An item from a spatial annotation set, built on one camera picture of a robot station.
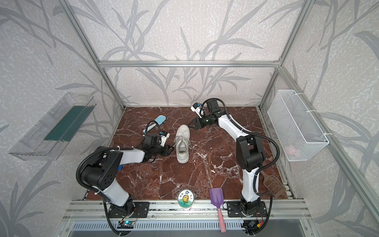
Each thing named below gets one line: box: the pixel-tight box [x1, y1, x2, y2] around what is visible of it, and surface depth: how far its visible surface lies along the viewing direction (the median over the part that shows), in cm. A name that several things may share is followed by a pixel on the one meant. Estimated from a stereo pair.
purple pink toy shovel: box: [209, 187, 227, 234], surface depth 78 cm
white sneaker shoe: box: [175, 124, 191, 164], surface depth 91 cm
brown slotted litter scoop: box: [260, 169, 287, 198], surface depth 83 cm
